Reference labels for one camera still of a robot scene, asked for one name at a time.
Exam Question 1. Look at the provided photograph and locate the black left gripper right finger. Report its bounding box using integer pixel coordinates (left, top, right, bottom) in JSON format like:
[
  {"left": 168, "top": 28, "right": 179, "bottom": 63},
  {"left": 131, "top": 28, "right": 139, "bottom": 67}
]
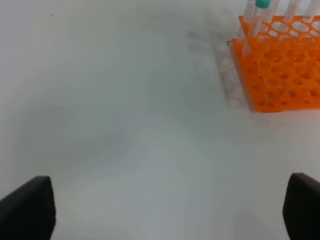
[{"left": 282, "top": 173, "right": 320, "bottom": 240}]

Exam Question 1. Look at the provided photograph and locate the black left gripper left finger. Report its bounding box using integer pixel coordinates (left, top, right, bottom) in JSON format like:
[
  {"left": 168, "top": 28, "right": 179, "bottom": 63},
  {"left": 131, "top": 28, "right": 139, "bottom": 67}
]
[{"left": 0, "top": 176, "right": 56, "bottom": 240}]

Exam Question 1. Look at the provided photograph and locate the orange test tube rack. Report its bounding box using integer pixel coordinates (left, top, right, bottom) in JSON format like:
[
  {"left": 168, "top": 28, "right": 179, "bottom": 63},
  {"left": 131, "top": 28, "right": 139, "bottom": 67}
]
[{"left": 232, "top": 15, "right": 320, "bottom": 113}]

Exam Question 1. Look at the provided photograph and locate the row test tube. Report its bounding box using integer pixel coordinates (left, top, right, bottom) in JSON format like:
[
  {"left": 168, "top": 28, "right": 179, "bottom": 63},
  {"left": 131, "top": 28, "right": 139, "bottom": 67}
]
[
  {"left": 302, "top": 0, "right": 320, "bottom": 23},
  {"left": 283, "top": 0, "right": 301, "bottom": 23},
  {"left": 262, "top": 0, "right": 280, "bottom": 23},
  {"left": 237, "top": 0, "right": 256, "bottom": 45}
]

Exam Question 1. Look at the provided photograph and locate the front-left teal-capped test tube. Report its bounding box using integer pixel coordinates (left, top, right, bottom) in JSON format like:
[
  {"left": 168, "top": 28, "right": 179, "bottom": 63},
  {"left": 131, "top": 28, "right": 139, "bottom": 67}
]
[{"left": 241, "top": 0, "right": 270, "bottom": 58}]

